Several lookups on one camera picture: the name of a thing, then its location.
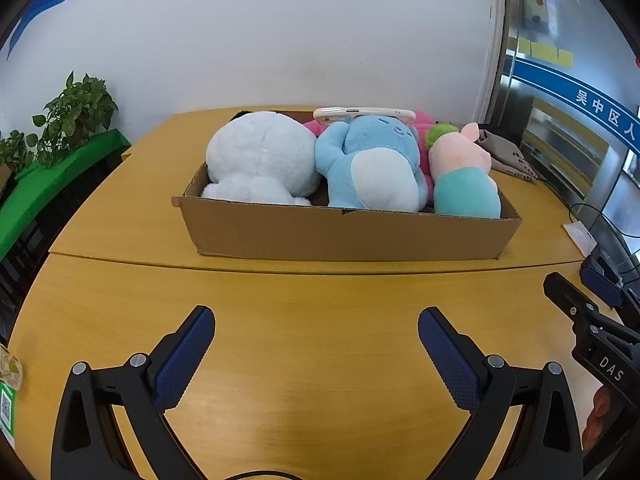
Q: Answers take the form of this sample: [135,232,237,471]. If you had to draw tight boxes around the grey cloth bag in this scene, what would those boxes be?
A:
[477,129,541,183]

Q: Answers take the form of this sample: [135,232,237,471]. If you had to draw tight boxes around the pig plush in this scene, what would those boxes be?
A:
[425,121,502,220]

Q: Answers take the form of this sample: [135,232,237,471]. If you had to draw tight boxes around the yellow sticky notes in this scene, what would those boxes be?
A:
[517,37,573,67]

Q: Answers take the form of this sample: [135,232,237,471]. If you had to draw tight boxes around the white plush toy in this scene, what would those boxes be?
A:
[201,111,318,207]

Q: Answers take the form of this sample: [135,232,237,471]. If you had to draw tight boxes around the small green potted plant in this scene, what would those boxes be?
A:
[0,130,36,181]

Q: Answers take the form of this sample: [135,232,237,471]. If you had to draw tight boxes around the large green potted plant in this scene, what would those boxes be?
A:
[31,71,120,168]

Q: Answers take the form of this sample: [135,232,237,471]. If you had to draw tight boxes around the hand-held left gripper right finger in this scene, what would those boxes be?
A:
[418,307,585,480]

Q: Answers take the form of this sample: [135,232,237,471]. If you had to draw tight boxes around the light blue plush toy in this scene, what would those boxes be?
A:
[314,115,432,212]

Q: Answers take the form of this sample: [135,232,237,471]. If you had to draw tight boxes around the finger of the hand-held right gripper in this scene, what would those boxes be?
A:
[543,271,601,333]
[579,254,640,312]

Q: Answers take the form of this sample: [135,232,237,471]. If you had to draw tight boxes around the beige patterned wrapper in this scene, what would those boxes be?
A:
[0,345,23,391]

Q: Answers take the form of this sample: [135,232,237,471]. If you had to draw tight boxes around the white smartphone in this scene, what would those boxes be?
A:
[313,106,417,127]

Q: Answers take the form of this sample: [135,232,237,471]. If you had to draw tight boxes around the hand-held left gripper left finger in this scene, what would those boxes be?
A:
[50,305,217,480]

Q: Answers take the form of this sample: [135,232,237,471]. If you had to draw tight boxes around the pink plush bear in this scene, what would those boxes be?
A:
[300,109,437,186]

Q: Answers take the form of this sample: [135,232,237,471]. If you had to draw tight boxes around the brown cardboard box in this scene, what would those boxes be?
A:
[171,107,522,262]

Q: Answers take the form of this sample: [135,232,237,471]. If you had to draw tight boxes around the black crate rack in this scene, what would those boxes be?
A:
[0,147,126,343]

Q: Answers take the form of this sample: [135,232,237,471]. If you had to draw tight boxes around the green cloth cover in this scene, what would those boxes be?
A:
[0,129,132,261]

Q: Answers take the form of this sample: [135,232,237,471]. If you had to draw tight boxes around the white card on table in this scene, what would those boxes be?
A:
[564,221,598,256]

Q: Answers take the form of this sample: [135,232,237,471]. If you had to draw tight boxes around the green code sticker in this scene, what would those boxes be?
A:
[0,381,18,446]

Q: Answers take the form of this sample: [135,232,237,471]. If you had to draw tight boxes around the black cable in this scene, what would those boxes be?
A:
[569,203,640,281]

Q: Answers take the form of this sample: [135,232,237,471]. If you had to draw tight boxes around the cartoon door poster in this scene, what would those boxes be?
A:
[522,0,561,38]

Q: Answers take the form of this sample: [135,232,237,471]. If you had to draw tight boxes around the metal glass door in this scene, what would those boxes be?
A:
[500,0,640,233]

